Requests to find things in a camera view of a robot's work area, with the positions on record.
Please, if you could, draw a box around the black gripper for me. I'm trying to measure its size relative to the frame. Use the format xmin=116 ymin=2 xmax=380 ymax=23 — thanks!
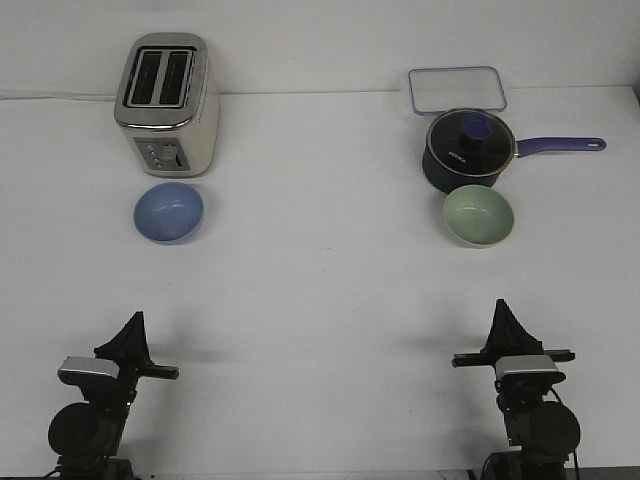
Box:
xmin=452 ymin=299 xmax=575 ymax=368
xmin=94 ymin=311 xmax=179 ymax=395

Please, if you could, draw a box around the silver two-slot toaster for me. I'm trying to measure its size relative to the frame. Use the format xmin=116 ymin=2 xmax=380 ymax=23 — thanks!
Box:
xmin=114 ymin=32 xmax=220 ymax=178

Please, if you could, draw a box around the dark blue saucepan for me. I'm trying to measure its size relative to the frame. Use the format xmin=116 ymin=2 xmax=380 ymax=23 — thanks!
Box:
xmin=422 ymin=135 xmax=607 ymax=194

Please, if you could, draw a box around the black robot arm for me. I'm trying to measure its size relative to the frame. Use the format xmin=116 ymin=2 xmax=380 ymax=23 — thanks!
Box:
xmin=48 ymin=311 xmax=179 ymax=479
xmin=452 ymin=299 xmax=581 ymax=479

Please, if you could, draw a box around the green bowl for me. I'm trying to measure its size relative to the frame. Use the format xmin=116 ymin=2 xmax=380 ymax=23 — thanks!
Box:
xmin=442 ymin=185 xmax=515 ymax=248

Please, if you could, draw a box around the blue bowl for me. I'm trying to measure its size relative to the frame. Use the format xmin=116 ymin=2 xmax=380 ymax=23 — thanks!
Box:
xmin=133 ymin=182 xmax=204 ymax=245

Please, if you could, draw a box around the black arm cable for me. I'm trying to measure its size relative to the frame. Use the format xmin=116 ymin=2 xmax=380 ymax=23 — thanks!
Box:
xmin=549 ymin=387 xmax=584 ymax=480

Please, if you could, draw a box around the glass pot lid blue knob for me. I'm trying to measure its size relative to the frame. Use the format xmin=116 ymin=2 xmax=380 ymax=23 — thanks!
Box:
xmin=427 ymin=109 xmax=516 ymax=177

